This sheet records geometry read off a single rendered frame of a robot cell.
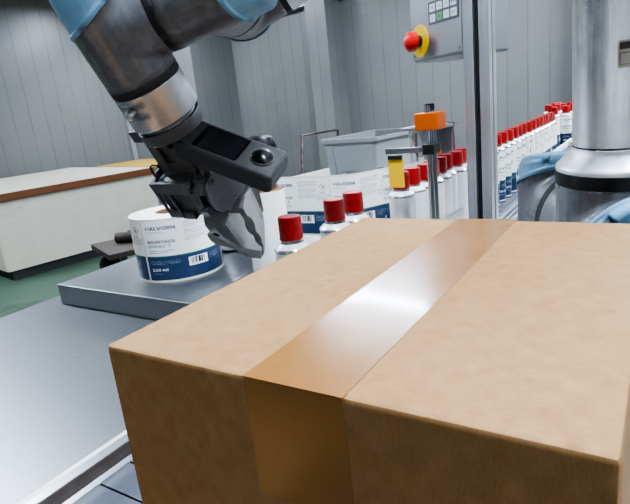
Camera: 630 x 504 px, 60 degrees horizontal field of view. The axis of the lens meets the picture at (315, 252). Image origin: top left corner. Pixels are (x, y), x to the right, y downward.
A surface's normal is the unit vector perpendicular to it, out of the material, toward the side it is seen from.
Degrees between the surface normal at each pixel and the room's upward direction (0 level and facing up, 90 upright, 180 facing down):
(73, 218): 90
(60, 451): 0
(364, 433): 90
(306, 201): 90
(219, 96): 90
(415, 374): 0
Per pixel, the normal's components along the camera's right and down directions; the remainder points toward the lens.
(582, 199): -0.84, 0.27
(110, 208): 0.73, 0.11
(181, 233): 0.41, 0.20
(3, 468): -0.11, -0.96
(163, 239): -0.06, 0.27
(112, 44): 0.08, 0.65
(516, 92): -0.67, 0.26
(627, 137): -0.36, 0.34
